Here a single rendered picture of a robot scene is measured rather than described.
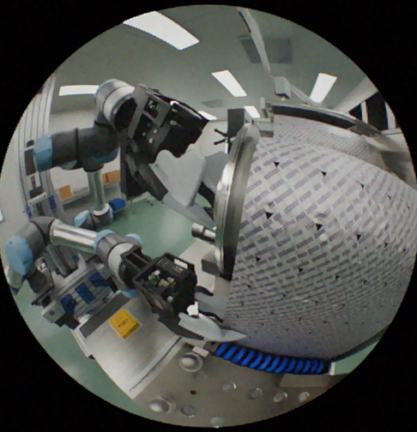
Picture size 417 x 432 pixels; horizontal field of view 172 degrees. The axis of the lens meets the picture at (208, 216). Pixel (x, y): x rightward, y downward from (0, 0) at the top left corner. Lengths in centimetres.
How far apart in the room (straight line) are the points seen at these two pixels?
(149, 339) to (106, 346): 14
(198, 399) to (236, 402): 5
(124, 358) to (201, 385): 24
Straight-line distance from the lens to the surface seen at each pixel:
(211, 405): 27
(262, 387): 28
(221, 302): 19
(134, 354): 44
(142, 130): 18
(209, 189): 17
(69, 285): 103
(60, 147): 33
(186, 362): 22
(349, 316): 17
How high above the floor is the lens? 130
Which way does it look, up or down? 26 degrees down
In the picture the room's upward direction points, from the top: straight up
